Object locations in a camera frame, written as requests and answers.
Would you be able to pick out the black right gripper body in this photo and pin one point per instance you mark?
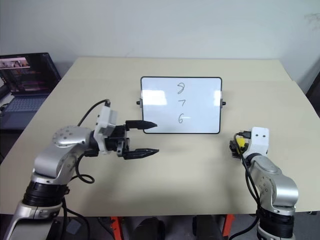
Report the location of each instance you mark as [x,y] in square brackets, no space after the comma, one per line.
[233,147]

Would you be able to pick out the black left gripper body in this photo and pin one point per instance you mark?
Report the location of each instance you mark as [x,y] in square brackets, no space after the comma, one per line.
[115,143]

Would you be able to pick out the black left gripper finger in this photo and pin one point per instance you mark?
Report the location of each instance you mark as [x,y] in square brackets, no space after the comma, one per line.
[140,153]
[140,124]

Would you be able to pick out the yellow whiteboard eraser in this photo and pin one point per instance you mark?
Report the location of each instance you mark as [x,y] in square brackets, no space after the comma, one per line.
[241,143]

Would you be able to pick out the small black-framed whiteboard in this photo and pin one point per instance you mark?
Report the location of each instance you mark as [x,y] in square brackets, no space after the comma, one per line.
[160,110]

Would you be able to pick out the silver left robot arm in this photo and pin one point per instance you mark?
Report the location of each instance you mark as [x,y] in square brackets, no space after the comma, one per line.
[50,160]

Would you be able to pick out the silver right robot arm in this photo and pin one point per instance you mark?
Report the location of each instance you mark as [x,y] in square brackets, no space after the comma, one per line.
[275,185]

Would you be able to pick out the dark rounded shape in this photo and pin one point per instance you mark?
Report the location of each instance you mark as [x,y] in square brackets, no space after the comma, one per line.
[207,228]
[150,230]

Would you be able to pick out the orange table leg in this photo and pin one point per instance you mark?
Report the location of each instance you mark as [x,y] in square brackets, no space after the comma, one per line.
[228,225]
[115,228]

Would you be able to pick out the dark shape with grey patch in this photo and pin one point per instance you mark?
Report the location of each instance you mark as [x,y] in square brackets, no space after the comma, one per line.
[73,227]

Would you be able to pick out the open dark laptop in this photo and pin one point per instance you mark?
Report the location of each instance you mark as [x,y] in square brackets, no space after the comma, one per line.
[25,105]

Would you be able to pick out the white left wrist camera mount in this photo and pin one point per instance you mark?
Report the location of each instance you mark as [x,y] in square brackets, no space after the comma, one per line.
[103,125]

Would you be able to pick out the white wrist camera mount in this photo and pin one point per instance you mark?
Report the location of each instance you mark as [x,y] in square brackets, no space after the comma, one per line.
[260,142]
[103,125]

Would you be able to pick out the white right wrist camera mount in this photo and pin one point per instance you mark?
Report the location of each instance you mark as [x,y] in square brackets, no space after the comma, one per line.
[260,142]

